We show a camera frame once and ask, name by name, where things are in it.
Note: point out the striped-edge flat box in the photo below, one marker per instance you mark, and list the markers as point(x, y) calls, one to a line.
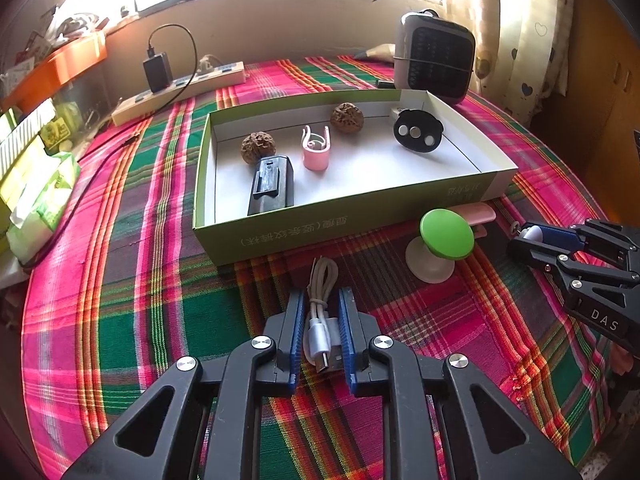
point(27, 127)

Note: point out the green cardboard box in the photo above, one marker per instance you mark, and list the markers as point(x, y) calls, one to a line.
point(375, 175)

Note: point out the white plug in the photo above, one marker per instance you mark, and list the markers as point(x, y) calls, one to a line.
point(207, 64)

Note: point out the heart-print curtain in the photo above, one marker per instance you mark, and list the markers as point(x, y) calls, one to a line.
point(520, 35)

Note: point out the small pink clip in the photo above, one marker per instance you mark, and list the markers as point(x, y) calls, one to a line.
point(314, 160)

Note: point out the small yellow-green packet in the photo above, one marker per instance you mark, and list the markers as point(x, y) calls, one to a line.
point(55, 132)

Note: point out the yellow-green box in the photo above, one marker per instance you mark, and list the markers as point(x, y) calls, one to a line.
point(20, 175)

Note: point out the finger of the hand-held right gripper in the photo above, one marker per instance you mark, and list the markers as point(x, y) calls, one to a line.
point(560, 237)
point(530, 252)

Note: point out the clutter of papers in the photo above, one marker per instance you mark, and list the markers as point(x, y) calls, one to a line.
point(65, 25)

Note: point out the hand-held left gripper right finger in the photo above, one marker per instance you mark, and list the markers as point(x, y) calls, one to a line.
point(345, 330)

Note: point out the pitted round walnut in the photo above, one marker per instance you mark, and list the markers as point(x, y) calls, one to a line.
point(348, 117)

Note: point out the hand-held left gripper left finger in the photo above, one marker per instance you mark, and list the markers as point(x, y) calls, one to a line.
point(297, 330)

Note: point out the black battery pack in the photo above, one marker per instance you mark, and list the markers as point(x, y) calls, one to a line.
point(270, 195)

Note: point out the black charger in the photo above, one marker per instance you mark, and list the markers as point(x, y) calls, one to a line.
point(157, 72)

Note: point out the cream power strip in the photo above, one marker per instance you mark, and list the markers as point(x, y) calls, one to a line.
point(220, 74)

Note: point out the wooden cabinet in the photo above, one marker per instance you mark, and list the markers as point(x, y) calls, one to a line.
point(600, 110)

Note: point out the green-topped white stand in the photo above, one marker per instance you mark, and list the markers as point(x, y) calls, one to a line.
point(445, 232)

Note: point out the green tissue pack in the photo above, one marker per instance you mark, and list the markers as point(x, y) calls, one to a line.
point(47, 195)

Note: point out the person's right hand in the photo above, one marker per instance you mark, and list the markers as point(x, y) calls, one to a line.
point(621, 360)

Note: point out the grey space heater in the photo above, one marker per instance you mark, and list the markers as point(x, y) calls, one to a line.
point(435, 60)

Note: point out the orange tray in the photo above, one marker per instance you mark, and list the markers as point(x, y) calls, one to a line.
point(65, 62)

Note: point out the black round plug adapter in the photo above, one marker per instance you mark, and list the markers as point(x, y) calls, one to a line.
point(407, 142)

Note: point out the wrinkled walnut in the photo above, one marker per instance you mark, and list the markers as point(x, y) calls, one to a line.
point(256, 147)

